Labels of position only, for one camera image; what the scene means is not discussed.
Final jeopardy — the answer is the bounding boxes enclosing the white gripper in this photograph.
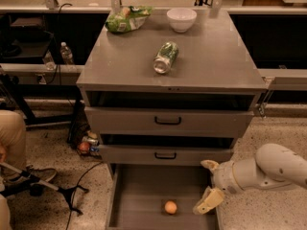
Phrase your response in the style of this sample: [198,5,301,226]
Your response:
[193,160,239,215]

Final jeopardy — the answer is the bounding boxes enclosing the orange fruit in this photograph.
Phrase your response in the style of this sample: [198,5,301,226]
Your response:
[164,200,177,215]

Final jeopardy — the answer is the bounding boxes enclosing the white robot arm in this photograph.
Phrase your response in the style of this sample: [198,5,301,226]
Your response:
[193,144,307,215]

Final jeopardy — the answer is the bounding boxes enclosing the grey middle drawer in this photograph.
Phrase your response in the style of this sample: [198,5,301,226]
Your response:
[99,145,233,166]

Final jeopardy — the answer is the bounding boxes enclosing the grey metal drawer cabinet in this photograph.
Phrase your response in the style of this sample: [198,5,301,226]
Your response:
[76,7,268,180]

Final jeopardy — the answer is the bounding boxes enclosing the grey open bottom drawer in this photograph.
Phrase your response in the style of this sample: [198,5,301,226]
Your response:
[106,165,220,230]

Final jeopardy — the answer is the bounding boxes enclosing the grey top drawer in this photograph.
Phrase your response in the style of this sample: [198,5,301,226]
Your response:
[85,107,253,138]

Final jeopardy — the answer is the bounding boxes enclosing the person hand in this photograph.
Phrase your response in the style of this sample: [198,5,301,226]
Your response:
[0,142,8,163]

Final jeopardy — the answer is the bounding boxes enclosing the can on floor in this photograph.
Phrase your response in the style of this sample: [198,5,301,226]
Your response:
[82,136,99,146]

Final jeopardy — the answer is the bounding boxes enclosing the red apple on floor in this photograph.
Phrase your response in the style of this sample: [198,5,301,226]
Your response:
[78,142,90,154]

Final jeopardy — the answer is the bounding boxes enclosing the green soda can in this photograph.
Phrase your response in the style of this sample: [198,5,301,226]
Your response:
[153,41,179,74]

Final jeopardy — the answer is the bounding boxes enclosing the black grabber tool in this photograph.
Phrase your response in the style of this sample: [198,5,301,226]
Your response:
[1,162,89,216]

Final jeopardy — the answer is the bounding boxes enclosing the white ceramic bowl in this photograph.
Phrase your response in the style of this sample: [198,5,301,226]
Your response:
[167,8,197,33]

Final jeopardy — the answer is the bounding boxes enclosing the grey sneaker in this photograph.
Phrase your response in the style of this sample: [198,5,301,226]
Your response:
[4,168,57,187]

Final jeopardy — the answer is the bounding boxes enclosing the green chip bag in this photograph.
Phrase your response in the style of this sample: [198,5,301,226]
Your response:
[105,6,153,34]

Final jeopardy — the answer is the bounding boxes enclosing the clear water bottle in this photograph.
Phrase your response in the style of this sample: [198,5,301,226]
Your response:
[43,51,56,71]
[60,42,74,65]

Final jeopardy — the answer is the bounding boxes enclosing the person leg khaki trousers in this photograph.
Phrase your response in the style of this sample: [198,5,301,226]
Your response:
[0,110,26,230]

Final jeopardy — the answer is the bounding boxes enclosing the black floor cable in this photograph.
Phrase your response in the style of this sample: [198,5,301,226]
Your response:
[64,161,104,230]

